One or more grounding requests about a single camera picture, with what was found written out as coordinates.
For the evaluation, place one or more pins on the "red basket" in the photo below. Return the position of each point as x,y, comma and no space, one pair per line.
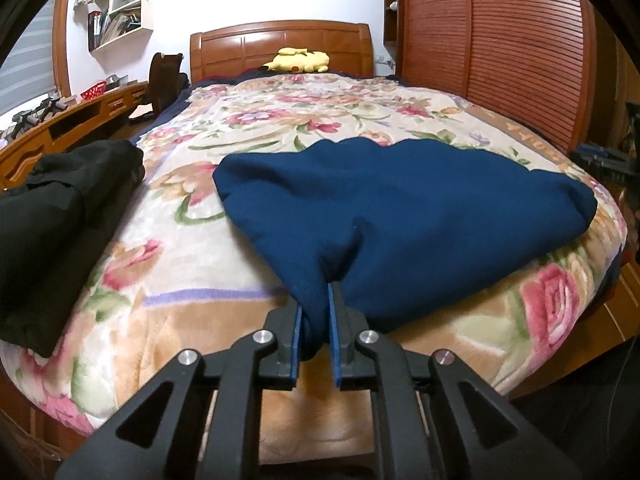
95,91

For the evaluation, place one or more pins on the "white wall shelf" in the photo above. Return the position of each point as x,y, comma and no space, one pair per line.
111,22

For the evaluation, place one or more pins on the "grey window blind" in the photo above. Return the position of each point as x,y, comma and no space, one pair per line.
27,72

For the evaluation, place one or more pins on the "red-brown louvered wardrobe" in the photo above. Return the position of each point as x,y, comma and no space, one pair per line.
531,60

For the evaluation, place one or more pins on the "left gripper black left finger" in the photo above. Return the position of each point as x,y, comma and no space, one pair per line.
199,416

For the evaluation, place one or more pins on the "black folded garment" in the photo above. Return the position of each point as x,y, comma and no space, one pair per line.
54,229

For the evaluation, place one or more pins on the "wooden desk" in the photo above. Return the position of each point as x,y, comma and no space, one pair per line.
77,125

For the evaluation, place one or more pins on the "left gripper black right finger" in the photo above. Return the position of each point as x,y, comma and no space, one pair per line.
433,416

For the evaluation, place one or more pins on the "yellow Pikachu plush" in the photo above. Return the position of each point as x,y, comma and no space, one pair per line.
293,60

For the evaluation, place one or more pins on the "wooden headboard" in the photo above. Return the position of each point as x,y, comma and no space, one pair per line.
231,51

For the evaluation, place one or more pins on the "floral bed blanket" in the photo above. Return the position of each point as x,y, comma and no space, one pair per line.
178,274

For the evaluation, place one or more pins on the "dark wooden chair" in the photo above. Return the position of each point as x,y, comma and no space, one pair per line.
166,82

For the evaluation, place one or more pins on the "navy blue suit jacket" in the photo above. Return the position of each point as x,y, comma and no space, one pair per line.
404,229

